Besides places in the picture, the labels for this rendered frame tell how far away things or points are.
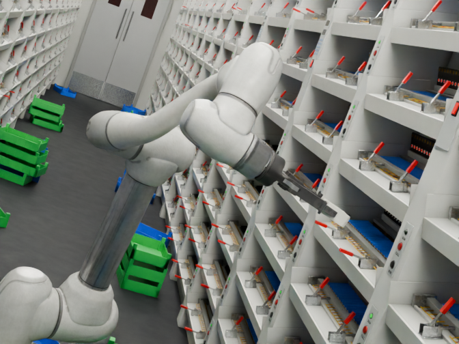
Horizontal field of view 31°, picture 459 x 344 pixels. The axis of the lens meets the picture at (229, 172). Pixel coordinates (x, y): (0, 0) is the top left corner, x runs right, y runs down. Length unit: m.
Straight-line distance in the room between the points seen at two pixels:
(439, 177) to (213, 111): 0.50
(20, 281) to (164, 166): 0.53
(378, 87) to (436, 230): 0.81
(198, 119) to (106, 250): 0.80
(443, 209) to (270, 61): 0.50
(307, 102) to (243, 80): 1.31
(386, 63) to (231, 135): 0.78
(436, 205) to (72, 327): 1.23
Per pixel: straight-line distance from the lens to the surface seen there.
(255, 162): 1.83
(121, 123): 2.19
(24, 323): 2.52
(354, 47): 3.16
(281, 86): 3.82
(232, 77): 1.86
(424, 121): 1.99
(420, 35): 2.23
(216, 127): 1.79
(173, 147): 2.36
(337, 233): 2.31
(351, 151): 2.46
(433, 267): 1.85
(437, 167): 1.83
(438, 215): 1.81
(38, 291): 2.50
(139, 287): 4.28
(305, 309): 2.32
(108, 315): 2.61
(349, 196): 2.49
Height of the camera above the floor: 1.33
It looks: 8 degrees down
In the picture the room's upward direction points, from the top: 21 degrees clockwise
